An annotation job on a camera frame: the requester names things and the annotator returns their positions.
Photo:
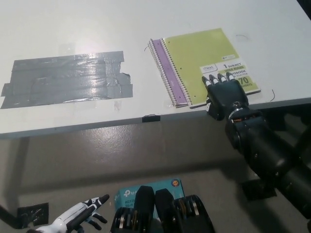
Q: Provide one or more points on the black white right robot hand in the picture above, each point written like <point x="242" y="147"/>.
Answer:
<point x="226" y="94"/>

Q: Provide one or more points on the purple spiral notebook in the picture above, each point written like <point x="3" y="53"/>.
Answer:
<point x="165" y="70"/>

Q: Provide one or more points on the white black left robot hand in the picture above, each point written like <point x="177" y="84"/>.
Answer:
<point x="73" y="213"/>

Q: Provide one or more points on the grey duct tape patch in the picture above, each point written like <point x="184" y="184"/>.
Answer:
<point x="56" y="77"/>

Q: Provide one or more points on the black ribbed robot body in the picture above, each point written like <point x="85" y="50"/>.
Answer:
<point x="165" y="206"/>

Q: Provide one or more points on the green Mead spiral notebook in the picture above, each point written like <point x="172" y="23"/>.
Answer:
<point x="199" y="53"/>

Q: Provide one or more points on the clear tape piece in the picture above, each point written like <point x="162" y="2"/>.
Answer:
<point x="118" y="105"/>
<point x="170" y="105"/>

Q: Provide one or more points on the teal tp-link box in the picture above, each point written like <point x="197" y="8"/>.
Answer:
<point x="126" y="194"/>

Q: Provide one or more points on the small black tape strip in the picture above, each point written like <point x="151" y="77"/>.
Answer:
<point x="151" y="118"/>

